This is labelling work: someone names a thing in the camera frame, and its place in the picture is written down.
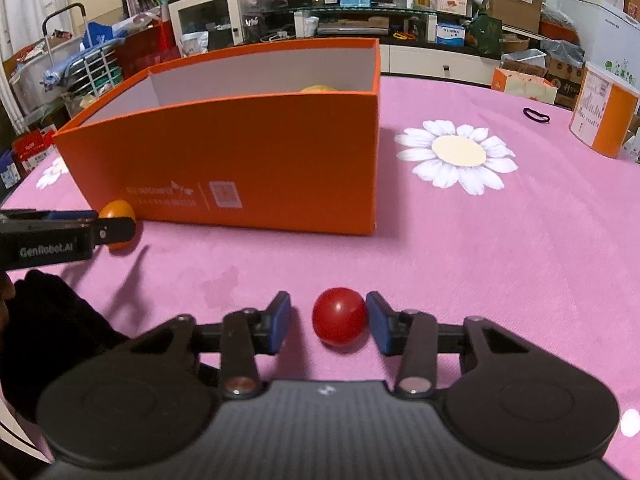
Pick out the orange and white canister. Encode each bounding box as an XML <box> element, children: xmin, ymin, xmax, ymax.
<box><xmin>570</xmin><ymin>61</ymin><xmax>640</xmax><ymax>158</ymax></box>

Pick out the black cloth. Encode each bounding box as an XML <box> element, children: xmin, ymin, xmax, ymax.
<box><xmin>0</xmin><ymin>269</ymin><xmax>131</xmax><ymax>423</ymax></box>

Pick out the red and white carton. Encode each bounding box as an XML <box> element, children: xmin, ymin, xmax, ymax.
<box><xmin>11</xmin><ymin>130</ymin><xmax>58</xmax><ymax>173</ymax></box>

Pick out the white glass-door cabinet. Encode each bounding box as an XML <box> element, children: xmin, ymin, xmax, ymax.
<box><xmin>167</xmin><ymin>0</ymin><xmax>246</xmax><ymax>53</ymax></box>

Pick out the white refrigerator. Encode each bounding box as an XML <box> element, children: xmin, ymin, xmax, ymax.
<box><xmin>557</xmin><ymin>0</ymin><xmax>640</xmax><ymax>68</ymax></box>

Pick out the wire shopping cart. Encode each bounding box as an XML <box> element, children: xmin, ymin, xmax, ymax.
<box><xmin>42</xmin><ymin>2</ymin><xmax>126</xmax><ymax>106</ymax></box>

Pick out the blue folded cloth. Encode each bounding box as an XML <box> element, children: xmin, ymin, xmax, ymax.
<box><xmin>42</xmin><ymin>55</ymin><xmax>101</xmax><ymax>86</ymax></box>

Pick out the orange cardboard box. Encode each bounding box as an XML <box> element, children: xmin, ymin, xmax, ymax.
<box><xmin>52</xmin><ymin>37</ymin><xmax>382</xmax><ymax>236</ymax></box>

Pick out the pink daisy tablecloth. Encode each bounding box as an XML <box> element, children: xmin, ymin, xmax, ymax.
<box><xmin>0</xmin><ymin>72</ymin><xmax>640</xmax><ymax>461</ymax></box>

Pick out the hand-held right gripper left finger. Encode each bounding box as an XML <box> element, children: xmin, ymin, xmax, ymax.
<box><xmin>127</xmin><ymin>290</ymin><xmax>292</xmax><ymax>401</ymax></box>

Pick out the white television stand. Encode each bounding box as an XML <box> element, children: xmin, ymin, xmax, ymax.
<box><xmin>245</xmin><ymin>2</ymin><xmax>501</xmax><ymax>86</ymax></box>

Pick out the open brown cardboard box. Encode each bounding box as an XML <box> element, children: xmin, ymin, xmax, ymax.
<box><xmin>545</xmin><ymin>57</ymin><xmax>586</xmax><ymax>108</ymax></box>

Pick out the blue bag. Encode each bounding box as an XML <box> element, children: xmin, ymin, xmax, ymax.
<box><xmin>82</xmin><ymin>21</ymin><xmax>126</xmax><ymax>48</ymax></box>

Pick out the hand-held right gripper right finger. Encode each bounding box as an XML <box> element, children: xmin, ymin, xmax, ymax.
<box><xmin>366</xmin><ymin>291</ymin><xmax>538</xmax><ymax>397</ymax></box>

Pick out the orange carton with handle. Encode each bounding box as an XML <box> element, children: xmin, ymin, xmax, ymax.
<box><xmin>491</xmin><ymin>66</ymin><xmax>558</xmax><ymax>106</ymax></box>

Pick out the red cherry tomato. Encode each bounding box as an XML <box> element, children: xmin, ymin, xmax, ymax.
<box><xmin>312</xmin><ymin>287</ymin><xmax>368</xmax><ymax>348</ymax></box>

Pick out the blue and white box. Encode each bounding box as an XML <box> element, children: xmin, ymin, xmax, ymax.
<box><xmin>435</xmin><ymin>23</ymin><xmax>467</xmax><ymax>46</ymax></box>

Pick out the white laundry basket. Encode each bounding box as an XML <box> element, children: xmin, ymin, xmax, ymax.
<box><xmin>7</xmin><ymin>35</ymin><xmax>83</xmax><ymax>111</ymax></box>

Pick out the small orange tangerine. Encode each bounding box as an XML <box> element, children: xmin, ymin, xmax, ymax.
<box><xmin>98</xmin><ymin>200</ymin><xmax>137</xmax><ymax>252</ymax></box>

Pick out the white plastic bag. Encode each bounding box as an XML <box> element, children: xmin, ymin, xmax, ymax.
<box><xmin>180</xmin><ymin>31</ymin><xmax>210</xmax><ymax>57</ymax></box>

